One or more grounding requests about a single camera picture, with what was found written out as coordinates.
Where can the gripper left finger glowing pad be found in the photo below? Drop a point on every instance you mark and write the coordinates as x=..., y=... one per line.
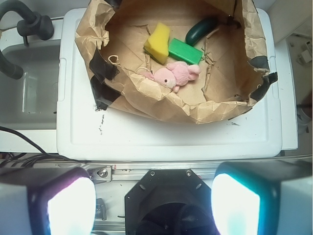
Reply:
x=46, y=201

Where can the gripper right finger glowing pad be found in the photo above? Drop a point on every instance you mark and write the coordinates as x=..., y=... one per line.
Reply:
x=263, y=198

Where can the green sponge block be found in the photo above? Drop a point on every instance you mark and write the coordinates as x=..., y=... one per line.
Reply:
x=184, y=52

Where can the yellow sponge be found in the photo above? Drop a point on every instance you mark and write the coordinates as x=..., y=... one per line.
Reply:
x=157, y=43

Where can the white plastic tray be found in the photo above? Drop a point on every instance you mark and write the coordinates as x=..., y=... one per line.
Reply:
x=85, y=133

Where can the white sink basin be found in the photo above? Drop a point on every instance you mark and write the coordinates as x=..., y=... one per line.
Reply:
x=29, y=104

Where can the crumpled brown paper bag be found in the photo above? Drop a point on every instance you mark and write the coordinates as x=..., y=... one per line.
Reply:
x=234, y=65

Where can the pink plush bunny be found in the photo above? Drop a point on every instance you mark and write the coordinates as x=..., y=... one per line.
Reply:
x=174, y=75

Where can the dark grey faucet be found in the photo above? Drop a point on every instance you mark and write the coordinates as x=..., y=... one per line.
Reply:
x=32, y=23

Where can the dark green toy cucumber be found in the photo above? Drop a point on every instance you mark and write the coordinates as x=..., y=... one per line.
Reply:
x=200, y=29

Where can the aluminium rail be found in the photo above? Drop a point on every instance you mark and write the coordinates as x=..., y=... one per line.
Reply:
x=101, y=172

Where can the black octagonal mount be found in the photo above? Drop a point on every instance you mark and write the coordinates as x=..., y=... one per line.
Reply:
x=169, y=202

